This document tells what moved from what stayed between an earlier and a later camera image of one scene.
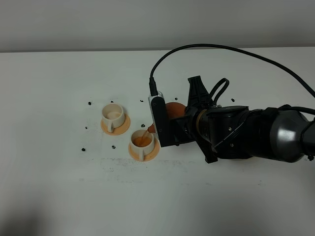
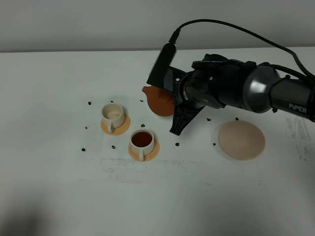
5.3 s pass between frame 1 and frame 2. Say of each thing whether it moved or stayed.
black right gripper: moved
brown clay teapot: moved
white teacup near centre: stayed
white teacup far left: stayed
